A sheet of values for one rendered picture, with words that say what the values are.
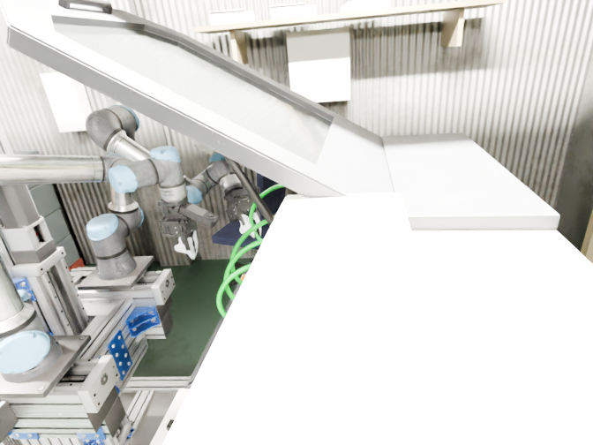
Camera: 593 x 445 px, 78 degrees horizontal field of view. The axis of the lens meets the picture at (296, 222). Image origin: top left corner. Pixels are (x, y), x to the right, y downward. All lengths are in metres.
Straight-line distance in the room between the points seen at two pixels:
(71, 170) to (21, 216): 0.31
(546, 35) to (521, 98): 0.44
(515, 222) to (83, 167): 1.05
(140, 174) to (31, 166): 0.26
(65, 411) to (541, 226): 1.31
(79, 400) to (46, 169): 0.65
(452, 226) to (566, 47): 2.88
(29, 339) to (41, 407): 0.34
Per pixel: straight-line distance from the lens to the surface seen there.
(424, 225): 0.75
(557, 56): 3.53
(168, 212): 1.18
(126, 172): 1.07
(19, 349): 1.12
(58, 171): 1.15
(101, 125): 1.44
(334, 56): 2.90
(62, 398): 1.33
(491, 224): 0.78
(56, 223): 3.93
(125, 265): 1.64
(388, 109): 3.15
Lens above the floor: 1.80
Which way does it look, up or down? 25 degrees down
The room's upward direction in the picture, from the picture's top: 5 degrees counter-clockwise
